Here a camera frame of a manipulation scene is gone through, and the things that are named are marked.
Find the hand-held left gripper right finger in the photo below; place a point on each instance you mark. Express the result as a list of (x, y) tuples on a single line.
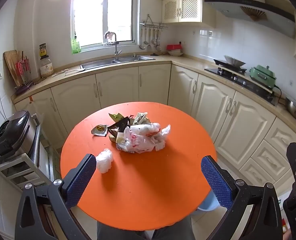
[(215, 180)]

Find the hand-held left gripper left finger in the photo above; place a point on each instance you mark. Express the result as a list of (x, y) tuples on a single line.
[(81, 180)]

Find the light blue plastic bin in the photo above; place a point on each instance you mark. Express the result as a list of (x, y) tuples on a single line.
[(209, 203)]

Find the white plastic wad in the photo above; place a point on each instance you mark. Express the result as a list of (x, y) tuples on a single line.
[(104, 161)]

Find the small yellow wrapper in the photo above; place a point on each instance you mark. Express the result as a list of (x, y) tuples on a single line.
[(99, 130)]

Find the black snack wrapper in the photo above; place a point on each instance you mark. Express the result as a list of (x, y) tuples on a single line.
[(119, 127)]

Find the pile of wrappers and bags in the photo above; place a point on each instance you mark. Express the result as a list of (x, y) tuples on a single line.
[(140, 140)]

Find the green snack wrapper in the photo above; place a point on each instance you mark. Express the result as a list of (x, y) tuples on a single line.
[(116, 117)]

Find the white metal storage rack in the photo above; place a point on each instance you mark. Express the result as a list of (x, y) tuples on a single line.
[(25, 170)]

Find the orange round table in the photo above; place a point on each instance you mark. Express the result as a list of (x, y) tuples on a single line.
[(143, 180)]

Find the dark steel rice cooker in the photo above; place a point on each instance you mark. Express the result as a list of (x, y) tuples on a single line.
[(13, 132)]

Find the black gas stove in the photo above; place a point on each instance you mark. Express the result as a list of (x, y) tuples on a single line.
[(250, 87)]

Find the green electric cooker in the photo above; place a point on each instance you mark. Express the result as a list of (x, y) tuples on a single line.
[(263, 76)]

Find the cream base kitchen cabinets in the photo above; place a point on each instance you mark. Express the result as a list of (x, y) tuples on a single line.
[(118, 87)]

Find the light wooden board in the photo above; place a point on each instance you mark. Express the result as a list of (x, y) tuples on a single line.
[(238, 74)]

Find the dark purple tray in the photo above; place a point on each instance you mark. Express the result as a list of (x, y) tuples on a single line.
[(24, 88)]

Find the white spoon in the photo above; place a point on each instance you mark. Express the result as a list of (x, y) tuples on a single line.
[(74, 70)]

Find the glass jar white label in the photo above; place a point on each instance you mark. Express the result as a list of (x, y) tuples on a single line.
[(46, 68)]

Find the steel double sink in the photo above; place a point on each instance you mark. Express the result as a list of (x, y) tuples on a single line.
[(100, 63)]

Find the steel wok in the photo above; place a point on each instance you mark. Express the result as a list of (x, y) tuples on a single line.
[(234, 61)]

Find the red utensil holder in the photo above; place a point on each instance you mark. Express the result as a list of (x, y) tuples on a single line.
[(24, 67)]

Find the stacked white bowls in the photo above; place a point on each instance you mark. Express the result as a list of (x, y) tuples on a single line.
[(175, 53)]

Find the green dish soap bottle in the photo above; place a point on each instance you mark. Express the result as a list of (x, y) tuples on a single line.
[(76, 46)]

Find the yellow black bottle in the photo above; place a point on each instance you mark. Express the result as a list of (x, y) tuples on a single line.
[(43, 51)]

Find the wooden cutting board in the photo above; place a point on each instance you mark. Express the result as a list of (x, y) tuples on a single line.
[(10, 65)]

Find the steel kitchen faucet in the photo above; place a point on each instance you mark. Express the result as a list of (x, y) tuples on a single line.
[(116, 47)]

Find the red lidded container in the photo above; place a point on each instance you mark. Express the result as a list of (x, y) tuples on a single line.
[(174, 47)]

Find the hanging steel skimmer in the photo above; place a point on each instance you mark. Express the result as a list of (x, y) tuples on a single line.
[(158, 46)]

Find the hanging steel ladle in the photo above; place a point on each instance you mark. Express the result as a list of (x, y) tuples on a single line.
[(142, 45)]

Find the hanging steel slotted spatula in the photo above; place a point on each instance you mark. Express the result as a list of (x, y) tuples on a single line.
[(149, 46)]

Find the hanging small steel spoon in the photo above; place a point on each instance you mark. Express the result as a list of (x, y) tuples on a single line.
[(153, 38)]

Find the brown folding fan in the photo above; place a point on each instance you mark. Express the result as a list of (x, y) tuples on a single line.
[(254, 15)]

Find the kitchen window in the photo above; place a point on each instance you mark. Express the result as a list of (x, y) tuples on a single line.
[(93, 12)]

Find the grey range hood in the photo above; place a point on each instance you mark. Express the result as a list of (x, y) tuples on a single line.
[(238, 7)]

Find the steel wall utensil rack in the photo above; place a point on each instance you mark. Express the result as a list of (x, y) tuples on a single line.
[(153, 25)]

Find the cream double lattice wall cabinet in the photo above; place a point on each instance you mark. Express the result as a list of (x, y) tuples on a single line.
[(188, 8)]

